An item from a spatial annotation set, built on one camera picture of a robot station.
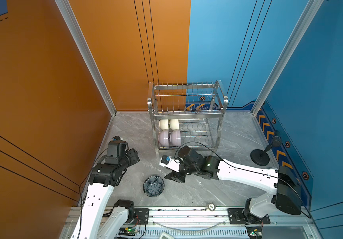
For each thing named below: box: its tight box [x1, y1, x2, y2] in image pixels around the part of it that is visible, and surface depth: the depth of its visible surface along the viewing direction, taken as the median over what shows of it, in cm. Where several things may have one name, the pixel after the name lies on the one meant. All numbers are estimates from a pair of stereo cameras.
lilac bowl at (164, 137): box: [159, 128, 170, 147], surface depth 91 cm
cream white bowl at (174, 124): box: [170, 118, 179, 131], surface depth 99 cm
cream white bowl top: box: [160, 119, 169, 131], surface depth 99 cm
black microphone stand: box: [250, 130, 282, 167], surface depth 95 cm
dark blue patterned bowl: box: [143, 175, 166, 198], surface depth 82 cm
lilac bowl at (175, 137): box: [170, 128, 181, 147], surface depth 93 cm
